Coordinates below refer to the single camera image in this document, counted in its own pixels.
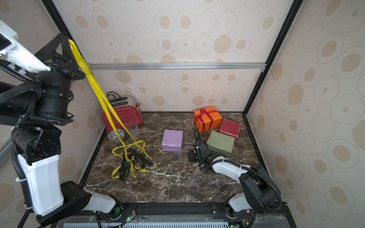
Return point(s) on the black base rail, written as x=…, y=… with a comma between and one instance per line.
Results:
x=180, y=215

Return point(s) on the yellow ribbon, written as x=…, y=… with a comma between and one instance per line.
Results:
x=121, y=152
x=103, y=100

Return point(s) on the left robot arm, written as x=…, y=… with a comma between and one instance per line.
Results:
x=36, y=109

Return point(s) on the black frame post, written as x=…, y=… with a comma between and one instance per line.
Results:
x=294, y=9
x=57, y=17

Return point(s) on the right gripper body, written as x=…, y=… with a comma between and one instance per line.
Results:
x=198, y=152

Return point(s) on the patterned ceramic bowl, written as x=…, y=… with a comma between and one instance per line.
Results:
x=115, y=137

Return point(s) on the black frame post right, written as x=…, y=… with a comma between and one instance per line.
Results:
x=294, y=9

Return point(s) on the horizontal aluminium bar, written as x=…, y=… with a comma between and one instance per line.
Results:
x=177, y=66

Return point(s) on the red polka dot toaster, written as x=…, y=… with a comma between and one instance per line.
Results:
x=127, y=108

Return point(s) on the orange gift box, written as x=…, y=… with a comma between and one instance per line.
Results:
x=208, y=118

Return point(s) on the diagonal aluminium bar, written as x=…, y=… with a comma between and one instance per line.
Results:
x=6, y=150

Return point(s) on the black frame post left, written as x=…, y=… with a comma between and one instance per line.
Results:
x=57, y=17

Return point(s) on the dark red gift box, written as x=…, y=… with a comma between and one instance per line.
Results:
x=230, y=128

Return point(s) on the black ribbon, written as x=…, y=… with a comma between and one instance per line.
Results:
x=134, y=163

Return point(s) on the purple gift box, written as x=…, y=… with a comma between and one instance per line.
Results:
x=172, y=141

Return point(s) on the clear plastic cup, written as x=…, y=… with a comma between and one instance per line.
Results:
x=133, y=129

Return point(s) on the green gift box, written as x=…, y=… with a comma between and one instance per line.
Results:
x=221, y=144

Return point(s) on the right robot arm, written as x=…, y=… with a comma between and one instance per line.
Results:
x=260, y=193

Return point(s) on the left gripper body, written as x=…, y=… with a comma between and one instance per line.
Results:
x=56, y=90

